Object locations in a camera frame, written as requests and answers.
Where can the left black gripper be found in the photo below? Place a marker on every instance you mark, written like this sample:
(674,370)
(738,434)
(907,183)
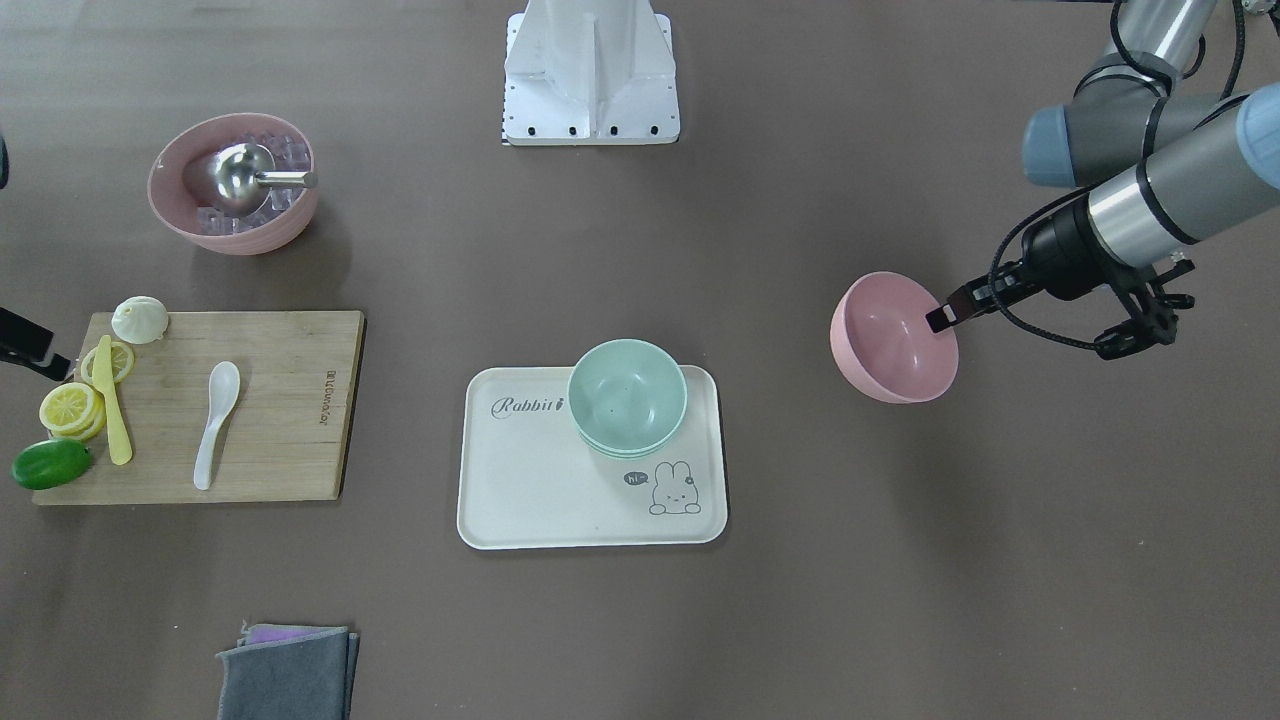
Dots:
(1058,257)

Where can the small pink bowl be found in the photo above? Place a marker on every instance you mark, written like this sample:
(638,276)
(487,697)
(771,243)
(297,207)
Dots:
(884,346)

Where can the white ceramic spoon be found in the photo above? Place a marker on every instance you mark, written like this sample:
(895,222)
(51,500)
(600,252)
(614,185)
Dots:
(223,391)

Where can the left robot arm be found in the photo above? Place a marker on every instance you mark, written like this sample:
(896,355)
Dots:
(1148,174)

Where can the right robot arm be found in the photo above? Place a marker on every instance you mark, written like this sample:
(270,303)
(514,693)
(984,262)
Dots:
(25,343)

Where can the lower green bowl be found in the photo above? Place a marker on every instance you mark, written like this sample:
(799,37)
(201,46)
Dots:
(627,440)

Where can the large pink ice bowl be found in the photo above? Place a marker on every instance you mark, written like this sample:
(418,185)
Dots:
(178,211)

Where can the cream rabbit tray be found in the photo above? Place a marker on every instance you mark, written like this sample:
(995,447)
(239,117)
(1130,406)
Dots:
(528,481)

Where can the wooden cutting board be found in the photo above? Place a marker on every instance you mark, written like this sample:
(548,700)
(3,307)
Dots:
(286,438)

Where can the metal ice scoop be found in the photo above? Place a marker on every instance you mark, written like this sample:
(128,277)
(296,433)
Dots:
(237,180)

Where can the grey folded cloth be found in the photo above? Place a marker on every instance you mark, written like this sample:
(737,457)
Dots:
(308,678)

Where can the purple cloth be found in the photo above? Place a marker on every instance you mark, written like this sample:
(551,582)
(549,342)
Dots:
(271,632)

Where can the white toy bun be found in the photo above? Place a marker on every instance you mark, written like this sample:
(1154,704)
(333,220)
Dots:
(140,320)

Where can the lemon slice under knife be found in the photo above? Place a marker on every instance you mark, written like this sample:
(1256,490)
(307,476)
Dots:
(121,362)

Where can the yellow plastic knife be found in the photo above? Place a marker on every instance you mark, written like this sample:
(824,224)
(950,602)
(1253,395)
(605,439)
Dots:
(119,443)

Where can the lower hidden lemon slice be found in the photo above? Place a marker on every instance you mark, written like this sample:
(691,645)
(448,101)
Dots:
(97,424)

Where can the upper lemon slice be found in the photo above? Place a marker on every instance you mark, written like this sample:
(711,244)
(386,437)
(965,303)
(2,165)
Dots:
(69,409)

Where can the green toy lime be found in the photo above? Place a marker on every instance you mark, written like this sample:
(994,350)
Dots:
(51,463)

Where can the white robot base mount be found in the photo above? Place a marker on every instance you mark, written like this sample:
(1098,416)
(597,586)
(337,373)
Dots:
(589,73)

